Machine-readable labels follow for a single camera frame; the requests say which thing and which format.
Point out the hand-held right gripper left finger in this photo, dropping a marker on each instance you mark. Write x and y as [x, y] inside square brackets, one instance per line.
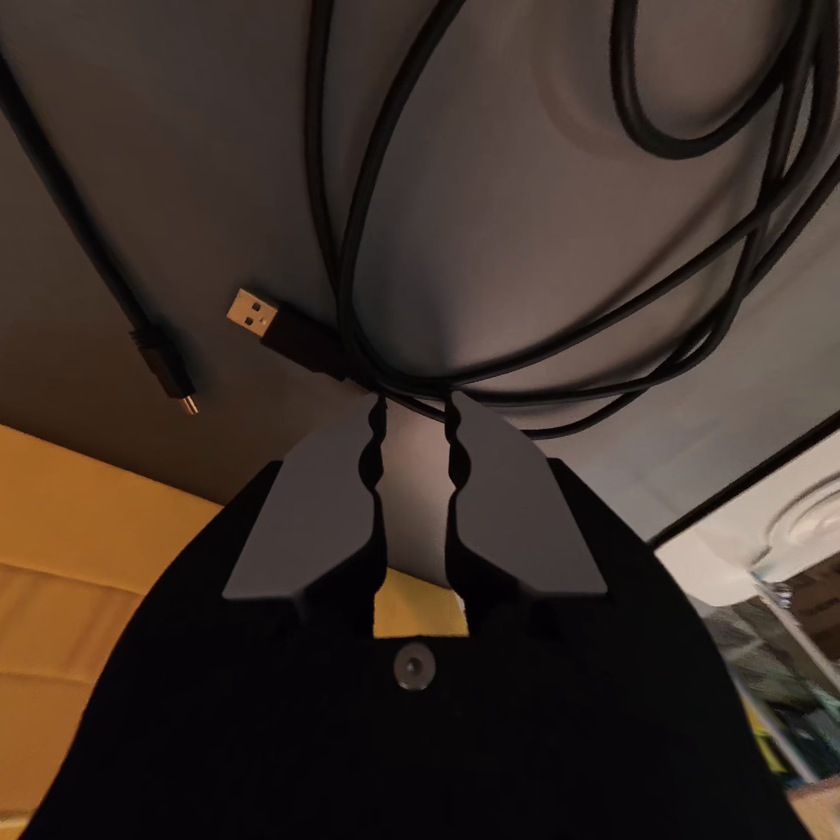
[308, 525]

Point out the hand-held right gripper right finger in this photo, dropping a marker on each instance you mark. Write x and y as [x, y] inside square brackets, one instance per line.
[525, 525]

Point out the yellow plastic bin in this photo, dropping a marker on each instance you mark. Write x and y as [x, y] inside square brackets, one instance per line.
[65, 558]

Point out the white stand base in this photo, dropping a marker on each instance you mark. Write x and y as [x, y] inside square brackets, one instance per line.
[722, 564]

